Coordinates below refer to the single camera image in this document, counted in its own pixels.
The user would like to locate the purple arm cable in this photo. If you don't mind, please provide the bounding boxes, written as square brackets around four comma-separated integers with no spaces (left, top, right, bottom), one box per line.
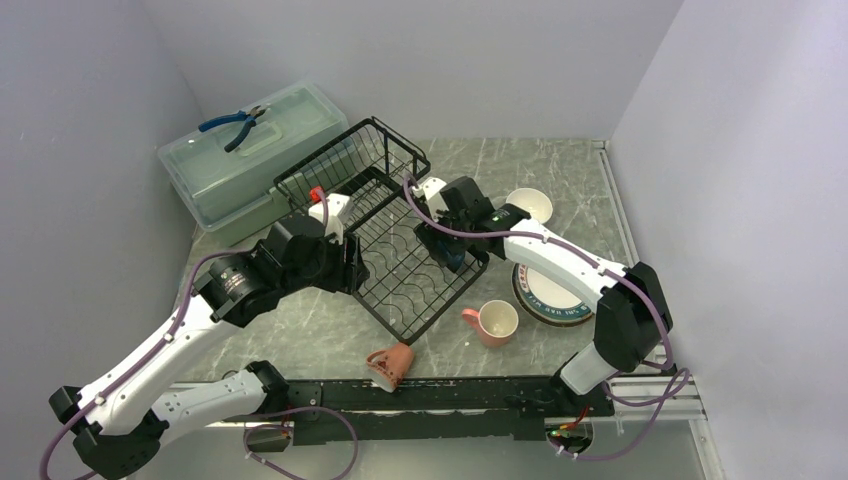
[38,188,331,480]
[402,173,692,464]

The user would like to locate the black wire dish rack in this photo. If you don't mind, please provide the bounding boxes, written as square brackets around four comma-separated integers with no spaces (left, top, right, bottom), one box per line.
[274,117,488,345]

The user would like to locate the small pink mug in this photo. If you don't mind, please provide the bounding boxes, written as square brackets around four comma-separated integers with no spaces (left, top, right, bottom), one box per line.
[365,342,415,393]

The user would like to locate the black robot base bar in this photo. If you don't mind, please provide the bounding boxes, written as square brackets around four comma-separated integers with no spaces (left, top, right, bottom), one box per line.
[263,375,614,446]

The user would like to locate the blue handled pliers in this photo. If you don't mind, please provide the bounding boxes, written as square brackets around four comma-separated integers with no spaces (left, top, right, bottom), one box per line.
[198,105,270,154]

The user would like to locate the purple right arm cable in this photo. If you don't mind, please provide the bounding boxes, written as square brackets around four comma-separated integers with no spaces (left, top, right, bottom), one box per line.
[402,173,692,464]

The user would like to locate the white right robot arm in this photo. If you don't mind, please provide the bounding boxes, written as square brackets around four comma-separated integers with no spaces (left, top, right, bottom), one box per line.
[403,175,673,415]

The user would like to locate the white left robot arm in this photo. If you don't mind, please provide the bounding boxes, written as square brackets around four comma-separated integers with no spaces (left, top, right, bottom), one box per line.
[49,214,368,479]

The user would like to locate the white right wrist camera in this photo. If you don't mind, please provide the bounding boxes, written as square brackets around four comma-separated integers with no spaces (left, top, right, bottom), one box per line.
[417,176,448,220]

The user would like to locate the clear plastic storage box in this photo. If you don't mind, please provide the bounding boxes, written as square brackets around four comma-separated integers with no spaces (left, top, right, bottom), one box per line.
[158,81,349,247]

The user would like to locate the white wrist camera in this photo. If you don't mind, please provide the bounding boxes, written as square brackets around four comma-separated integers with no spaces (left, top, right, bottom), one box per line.
[417,176,448,220]
[308,186,354,244]

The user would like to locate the white ceramic bowl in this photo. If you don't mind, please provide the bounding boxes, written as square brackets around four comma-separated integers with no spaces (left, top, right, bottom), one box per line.
[506,187,554,224]

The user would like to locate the dark blue tan bowl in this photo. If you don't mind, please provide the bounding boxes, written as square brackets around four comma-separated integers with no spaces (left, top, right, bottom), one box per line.
[436,239,466,273]

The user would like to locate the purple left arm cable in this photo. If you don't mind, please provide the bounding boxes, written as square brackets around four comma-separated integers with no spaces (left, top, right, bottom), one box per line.
[38,188,331,480]

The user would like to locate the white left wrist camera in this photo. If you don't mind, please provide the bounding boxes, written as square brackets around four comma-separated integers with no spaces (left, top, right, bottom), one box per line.
[308,186,354,244]

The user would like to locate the large pink mug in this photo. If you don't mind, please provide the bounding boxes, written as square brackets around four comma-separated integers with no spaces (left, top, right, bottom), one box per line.
[461,300,519,348]

